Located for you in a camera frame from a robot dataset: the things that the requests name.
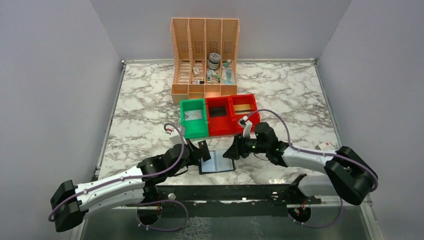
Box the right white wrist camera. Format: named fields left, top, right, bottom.
left=238, top=115, right=253, bottom=138

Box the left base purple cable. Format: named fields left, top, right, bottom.
left=136, top=198, right=190, bottom=232

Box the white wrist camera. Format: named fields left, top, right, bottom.
left=169, top=126, right=185, bottom=145
left=238, top=115, right=253, bottom=138

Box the blue packaged item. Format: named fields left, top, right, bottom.
left=221, top=68, right=235, bottom=85

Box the round grey tin jar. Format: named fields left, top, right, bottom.
left=206, top=52, right=221, bottom=71

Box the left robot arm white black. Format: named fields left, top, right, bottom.
left=48, top=140, right=211, bottom=232

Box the red plastic bin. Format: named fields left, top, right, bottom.
left=229, top=94, right=258, bottom=134
left=205, top=97, right=234, bottom=137

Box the green capped tube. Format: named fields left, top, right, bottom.
left=222, top=59, right=232, bottom=69

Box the silver card in green bin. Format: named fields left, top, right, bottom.
left=183, top=109, right=203, bottom=121

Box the peach desk file organizer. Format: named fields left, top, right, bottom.
left=170, top=17, right=240, bottom=105

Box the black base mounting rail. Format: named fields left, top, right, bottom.
left=157, top=184, right=321, bottom=206

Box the green marker pen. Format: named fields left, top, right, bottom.
left=209, top=70, right=221, bottom=83

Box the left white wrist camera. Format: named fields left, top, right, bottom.
left=169, top=126, right=185, bottom=145

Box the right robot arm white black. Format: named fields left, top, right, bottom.
left=223, top=122, right=378, bottom=206

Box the black card holder wallet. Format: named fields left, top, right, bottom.
left=199, top=149, right=236, bottom=175

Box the small white box in organizer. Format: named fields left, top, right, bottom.
left=192, top=66, right=201, bottom=76

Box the gold credit card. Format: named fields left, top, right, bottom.
left=234, top=104, right=252, bottom=115

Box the green plastic bin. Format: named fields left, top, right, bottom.
left=180, top=98, right=209, bottom=139

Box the small white bottle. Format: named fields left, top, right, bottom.
left=206, top=71, right=213, bottom=83

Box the small white box red label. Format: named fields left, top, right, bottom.
left=315, top=141, right=338, bottom=152

